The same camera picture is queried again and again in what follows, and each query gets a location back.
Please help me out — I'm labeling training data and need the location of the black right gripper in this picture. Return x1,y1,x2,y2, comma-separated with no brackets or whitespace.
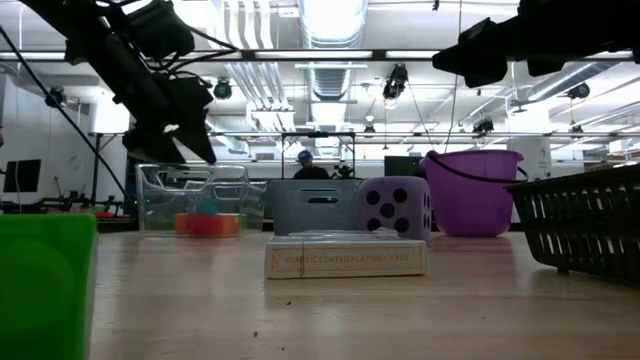
431,0,640,89

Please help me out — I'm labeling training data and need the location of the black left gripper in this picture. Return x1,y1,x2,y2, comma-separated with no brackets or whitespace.
117,73,219,165

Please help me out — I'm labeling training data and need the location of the small cyan toy brick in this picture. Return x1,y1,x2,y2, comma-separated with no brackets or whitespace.
196,199,222,218

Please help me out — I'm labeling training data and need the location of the long orange toy brick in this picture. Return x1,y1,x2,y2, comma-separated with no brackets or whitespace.
174,211,242,238

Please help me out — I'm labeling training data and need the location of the purple foam die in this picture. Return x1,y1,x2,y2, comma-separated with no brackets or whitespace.
356,175,434,246

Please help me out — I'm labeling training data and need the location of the short green toy brick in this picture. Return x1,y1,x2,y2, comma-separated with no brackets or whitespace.
0,213,99,360

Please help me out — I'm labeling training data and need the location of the clear plastic bin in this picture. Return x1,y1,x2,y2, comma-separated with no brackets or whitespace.
134,161,269,237

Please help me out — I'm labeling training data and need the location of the person with cap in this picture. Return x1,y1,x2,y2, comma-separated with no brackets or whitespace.
291,149,332,181

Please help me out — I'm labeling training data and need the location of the purple plastic bucket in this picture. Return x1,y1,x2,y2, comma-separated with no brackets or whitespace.
419,149,530,238

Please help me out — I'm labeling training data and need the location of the black computer monitor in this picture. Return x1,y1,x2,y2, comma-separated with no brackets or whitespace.
2,158,43,194

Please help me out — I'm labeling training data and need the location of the grey translucent plastic bin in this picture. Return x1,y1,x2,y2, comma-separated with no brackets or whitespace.
268,178,365,237

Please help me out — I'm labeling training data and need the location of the orange playing card deck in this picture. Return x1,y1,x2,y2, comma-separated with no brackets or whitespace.
264,234,429,280

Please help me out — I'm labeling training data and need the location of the black mesh plastic basket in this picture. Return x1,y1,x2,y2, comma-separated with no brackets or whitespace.
504,163,640,287

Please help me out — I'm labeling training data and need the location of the black hanging ceiling camera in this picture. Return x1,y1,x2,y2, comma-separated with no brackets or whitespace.
44,85,67,109
212,78,234,101
381,63,410,101

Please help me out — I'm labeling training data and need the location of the black aluminium rig frame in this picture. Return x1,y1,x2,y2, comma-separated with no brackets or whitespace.
0,47,640,63

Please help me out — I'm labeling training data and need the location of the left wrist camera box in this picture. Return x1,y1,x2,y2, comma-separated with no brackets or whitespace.
121,0,197,62

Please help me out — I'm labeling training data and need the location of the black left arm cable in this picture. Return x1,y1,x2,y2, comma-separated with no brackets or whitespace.
0,24,130,202

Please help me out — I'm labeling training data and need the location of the black background rig frame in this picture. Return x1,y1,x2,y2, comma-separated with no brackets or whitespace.
279,130,358,181

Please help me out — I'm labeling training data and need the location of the silver ceiling air duct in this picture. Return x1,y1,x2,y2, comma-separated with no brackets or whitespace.
298,0,370,102

